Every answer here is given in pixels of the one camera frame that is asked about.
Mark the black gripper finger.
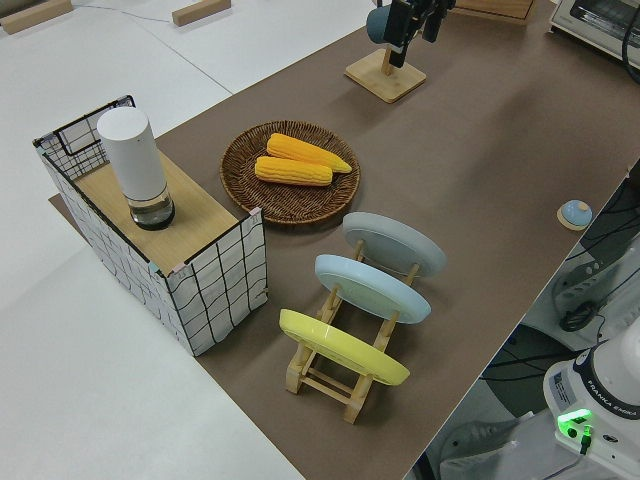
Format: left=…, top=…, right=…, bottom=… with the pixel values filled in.
left=422, top=10, right=444, bottom=44
left=388, top=0, right=417, bottom=69

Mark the white power strip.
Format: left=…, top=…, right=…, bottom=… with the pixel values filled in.
left=552, top=247, right=626, bottom=326

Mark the yellow plate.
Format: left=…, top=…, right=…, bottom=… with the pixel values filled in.
left=278, top=308, right=412, bottom=388

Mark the beige toaster oven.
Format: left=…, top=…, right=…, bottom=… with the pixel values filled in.
left=549, top=0, right=640, bottom=57

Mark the wooden drawer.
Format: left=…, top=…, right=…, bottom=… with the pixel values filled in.
left=452, top=0, right=532, bottom=19

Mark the coiled black cable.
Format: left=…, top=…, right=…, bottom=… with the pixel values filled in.
left=558, top=302, right=599, bottom=332

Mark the short wooden block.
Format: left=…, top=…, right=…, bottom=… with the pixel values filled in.
left=171, top=0, right=233, bottom=27

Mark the wooden plate rack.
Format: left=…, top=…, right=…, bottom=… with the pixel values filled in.
left=285, top=238, right=422, bottom=425

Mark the yellow corn cob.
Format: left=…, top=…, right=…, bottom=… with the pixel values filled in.
left=254, top=155, right=335, bottom=188
left=265, top=132, right=354, bottom=175

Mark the grey plate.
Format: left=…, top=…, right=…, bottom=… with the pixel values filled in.
left=342, top=211, right=447, bottom=279

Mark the blue bell on wooden base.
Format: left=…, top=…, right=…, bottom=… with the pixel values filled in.
left=556, top=199, right=594, bottom=231

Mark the brown table mat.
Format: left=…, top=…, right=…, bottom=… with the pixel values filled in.
left=48, top=0, right=640, bottom=480

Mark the wire basket with white paper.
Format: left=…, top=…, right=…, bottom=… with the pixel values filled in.
left=32, top=93, right=269, bottom=357

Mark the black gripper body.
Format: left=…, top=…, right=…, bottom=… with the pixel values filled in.
left=414, top=0, right=457, bottom=22

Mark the dark teal mug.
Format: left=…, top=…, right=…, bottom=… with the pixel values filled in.
left=366, top=5, right=396, bottom=45

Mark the light blue plate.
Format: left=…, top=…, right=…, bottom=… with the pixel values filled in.
left=314, top=253, right=432, bottom=325

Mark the long wooden block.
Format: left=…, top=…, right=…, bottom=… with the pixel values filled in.
left=0, top=0, right=74, bottom=36

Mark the white cylindrical bottle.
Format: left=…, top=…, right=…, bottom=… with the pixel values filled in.
left=96, top=109, right=176, bottom=232

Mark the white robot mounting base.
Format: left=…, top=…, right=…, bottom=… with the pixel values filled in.
left=429, top=409, right=640, bottom=480

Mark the wooden cabinet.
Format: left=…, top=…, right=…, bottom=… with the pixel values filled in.
left=449, top=0, right=535, bottom=26

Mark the thick black cable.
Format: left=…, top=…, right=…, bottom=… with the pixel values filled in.
left=619, top=0, right=640, bottom=86

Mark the round wicker tray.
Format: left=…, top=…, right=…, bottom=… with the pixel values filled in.
left=220, top=119, right=362, bottom=227

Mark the wooden mug stand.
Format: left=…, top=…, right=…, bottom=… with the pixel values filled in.
left=343, top=0, right=428, bottom=105

